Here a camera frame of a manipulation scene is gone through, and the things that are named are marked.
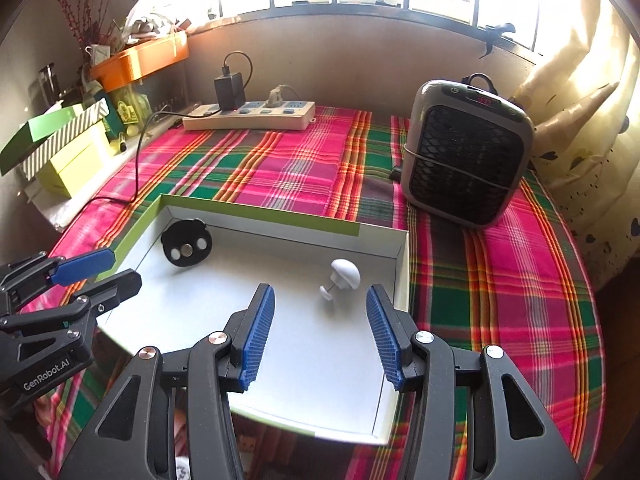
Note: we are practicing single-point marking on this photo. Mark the black charger adapter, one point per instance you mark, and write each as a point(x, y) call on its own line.
point(230, 91)

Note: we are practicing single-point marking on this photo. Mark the beige power strip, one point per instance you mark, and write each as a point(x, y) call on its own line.
point(290, 115)

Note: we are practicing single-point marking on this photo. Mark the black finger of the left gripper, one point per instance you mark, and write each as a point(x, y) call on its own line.
point(105, 295)

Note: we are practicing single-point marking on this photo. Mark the cream heart curtain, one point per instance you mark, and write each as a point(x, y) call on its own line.
point(583, 98)

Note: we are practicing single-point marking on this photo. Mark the orange storage tray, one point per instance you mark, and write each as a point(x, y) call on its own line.
point(140, 61)

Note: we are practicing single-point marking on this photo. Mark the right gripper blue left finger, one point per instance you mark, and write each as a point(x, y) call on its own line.
point(251, 337)

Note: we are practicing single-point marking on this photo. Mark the white plug on strip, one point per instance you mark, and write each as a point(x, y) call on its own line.
point(275, 98)

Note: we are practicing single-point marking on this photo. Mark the white mushroom hook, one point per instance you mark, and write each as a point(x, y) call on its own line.
point(345, 275)

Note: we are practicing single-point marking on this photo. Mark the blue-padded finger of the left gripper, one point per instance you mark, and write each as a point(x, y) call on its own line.
point(79, 268)

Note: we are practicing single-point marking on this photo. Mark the green white cardboard box tray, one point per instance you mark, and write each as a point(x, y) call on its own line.
point(320, 373)

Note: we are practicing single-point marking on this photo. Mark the green striped gift box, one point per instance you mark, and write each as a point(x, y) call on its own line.
point(42, 137)

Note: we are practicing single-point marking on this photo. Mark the grey portable heater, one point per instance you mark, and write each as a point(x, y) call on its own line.
point(465, 151)

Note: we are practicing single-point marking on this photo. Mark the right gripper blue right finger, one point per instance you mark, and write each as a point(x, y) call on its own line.
point(390, 336)

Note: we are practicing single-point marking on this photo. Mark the yellow green box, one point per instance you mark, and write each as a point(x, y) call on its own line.
point(79, 161)

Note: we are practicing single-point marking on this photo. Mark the red berry branches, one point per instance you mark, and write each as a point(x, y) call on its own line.
point(82, 5)

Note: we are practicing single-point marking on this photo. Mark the black round disc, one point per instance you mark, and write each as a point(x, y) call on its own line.
point(186, 242)

